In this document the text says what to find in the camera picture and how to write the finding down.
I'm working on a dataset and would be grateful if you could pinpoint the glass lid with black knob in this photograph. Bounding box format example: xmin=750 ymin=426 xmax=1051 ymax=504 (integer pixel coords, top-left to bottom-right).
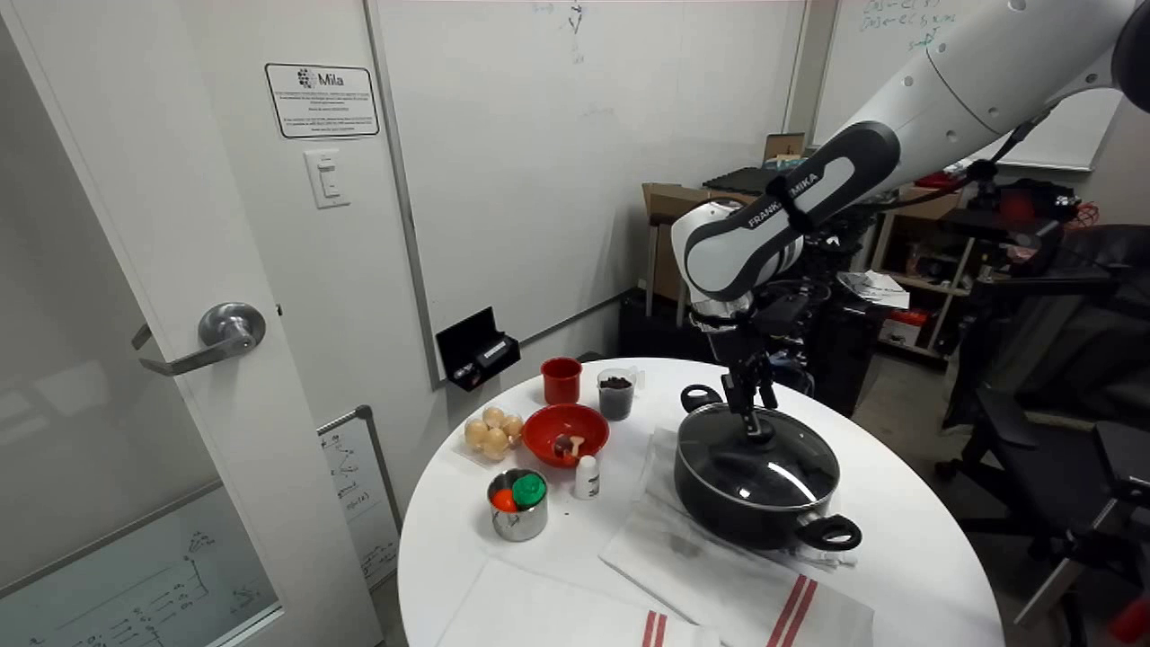
xmin=679 ymin=404 xmax=842 ymax=512

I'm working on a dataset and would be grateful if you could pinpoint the black office chair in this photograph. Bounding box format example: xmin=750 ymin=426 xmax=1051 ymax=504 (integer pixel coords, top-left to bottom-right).
xmin=935 ymin=221 xmax=1150 ymax=626

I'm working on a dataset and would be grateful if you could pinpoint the small leaning whiteboard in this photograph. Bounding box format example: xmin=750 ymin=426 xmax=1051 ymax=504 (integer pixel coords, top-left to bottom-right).
xmin=317 ymin=404 xmax=401 ymax=589

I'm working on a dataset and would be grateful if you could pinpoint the white towel with red stripes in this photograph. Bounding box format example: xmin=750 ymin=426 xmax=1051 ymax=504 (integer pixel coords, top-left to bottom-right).
xmin=599 ymin=529 xmax=877 ymax=647

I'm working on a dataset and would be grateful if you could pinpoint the black cooking pot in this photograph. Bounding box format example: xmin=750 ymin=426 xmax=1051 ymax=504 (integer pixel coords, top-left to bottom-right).
xmin=671 ymin=383 xmax=862 ymax=554

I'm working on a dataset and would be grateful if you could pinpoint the wall sign plate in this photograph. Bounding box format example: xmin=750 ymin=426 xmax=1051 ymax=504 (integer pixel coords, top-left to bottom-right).
xmin=263 ymin=62 xmax=379 ymax=138

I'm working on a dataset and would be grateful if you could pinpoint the silver door handle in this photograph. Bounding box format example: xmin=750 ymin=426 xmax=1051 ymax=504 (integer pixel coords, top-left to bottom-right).
xmin=128 ymin=300 xmax=267 ymax=378

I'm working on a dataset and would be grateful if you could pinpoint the small white bottle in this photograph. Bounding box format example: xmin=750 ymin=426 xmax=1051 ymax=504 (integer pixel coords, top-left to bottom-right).
xmin=571 ymin=457 xmax=599 ymax=499

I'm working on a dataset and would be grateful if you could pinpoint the clear cup with dark contents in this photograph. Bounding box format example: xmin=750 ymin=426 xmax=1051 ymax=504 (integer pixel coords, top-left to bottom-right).
xmin=597 ymin=374 xmax=636 ymax=421

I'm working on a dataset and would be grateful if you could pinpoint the metal tin with coloured items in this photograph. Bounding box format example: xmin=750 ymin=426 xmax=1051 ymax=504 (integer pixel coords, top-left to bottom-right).
xmin=484 ymin=468 xmax=550 ymax=541

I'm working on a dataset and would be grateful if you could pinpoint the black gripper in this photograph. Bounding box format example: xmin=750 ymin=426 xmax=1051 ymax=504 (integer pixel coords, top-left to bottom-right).
xmin=712 ymin=287 xmax=804 ymax=418

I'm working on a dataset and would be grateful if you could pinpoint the wall whiteboard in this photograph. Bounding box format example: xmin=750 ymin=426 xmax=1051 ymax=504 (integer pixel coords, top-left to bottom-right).
xmin=807 ymin=0 xmax=1150 ymax=174

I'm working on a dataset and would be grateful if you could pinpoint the red bowl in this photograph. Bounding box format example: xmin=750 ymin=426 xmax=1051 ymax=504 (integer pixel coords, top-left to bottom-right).
xmin=521 ymin=403 xmax=609 ymax=468

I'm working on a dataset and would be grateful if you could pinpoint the wooden shelf with clutter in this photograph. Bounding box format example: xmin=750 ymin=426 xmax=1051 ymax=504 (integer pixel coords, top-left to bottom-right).
xmin=871 ymin=161 xmax=1079 ymax=361

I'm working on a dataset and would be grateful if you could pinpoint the red mug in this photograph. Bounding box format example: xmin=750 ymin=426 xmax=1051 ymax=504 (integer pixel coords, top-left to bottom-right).
xmin=544 ymin=355 xmax=581 ymax=404

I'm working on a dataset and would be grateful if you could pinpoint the black stacked equipment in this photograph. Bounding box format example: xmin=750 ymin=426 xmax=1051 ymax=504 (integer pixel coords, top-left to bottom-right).
xmin=750 ymin=203 xmax=879 ymax=414

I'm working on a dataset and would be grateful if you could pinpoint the cardboard box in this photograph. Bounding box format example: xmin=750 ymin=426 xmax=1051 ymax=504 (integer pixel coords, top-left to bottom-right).
xmin=642 ymin=182 xmax=712 ymax=298

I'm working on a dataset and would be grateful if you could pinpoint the black open case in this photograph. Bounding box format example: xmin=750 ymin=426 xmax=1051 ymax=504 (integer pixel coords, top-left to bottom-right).
xmin=433 ymin=310 xmax=521 ymax=392

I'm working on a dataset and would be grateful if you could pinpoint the white light switch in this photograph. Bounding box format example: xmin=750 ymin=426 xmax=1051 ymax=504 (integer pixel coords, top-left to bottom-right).
xmin=306 ymin=152 xmax=347 ymax=209

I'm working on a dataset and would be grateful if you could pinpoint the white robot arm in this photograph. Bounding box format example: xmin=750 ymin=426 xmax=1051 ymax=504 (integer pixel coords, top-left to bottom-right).
xmin=671 ymin=0 xmax=1150 ymax=414

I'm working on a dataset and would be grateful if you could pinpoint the cluster of beige balls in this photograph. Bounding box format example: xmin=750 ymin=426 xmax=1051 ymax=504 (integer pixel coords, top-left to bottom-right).
xmin=463 ymin=404 xmax=526 ymax=464

